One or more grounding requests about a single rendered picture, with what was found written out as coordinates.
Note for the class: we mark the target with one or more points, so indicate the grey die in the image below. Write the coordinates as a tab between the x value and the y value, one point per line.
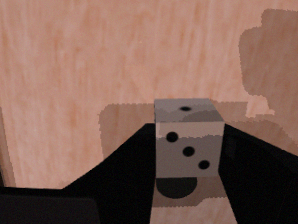
188	137

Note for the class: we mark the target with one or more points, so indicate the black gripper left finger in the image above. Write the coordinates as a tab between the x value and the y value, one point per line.
119	190

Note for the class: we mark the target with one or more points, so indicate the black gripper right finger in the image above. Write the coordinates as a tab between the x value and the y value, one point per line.
261	180

